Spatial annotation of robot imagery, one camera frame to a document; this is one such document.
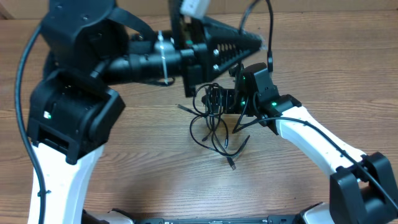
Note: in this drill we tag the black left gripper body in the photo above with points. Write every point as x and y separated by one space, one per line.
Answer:
193 58

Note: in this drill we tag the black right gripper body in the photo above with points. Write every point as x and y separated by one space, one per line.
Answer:
233 103

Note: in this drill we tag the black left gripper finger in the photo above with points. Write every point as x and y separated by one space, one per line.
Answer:
217 32
226 50

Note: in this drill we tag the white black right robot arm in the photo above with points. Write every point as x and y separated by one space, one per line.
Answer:
363 188

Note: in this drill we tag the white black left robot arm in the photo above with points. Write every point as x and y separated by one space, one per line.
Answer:
94 45

